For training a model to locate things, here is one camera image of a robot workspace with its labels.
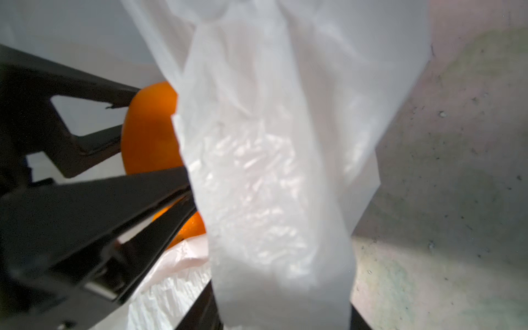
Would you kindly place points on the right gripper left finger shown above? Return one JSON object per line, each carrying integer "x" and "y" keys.
{"x": 204, "y": 314}

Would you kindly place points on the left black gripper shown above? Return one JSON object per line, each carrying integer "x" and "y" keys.
{"x": 73, "y": 253}

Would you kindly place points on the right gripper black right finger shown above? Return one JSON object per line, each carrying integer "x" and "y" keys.
{"x": 357, "y": 322}

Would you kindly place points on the white plastic bag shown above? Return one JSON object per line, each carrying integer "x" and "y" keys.
{"x": 281, "y": 106}

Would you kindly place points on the orange fruit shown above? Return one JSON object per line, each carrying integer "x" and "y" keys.
{"x": 148, "y": 141}
{"x": 193, "y": 227}

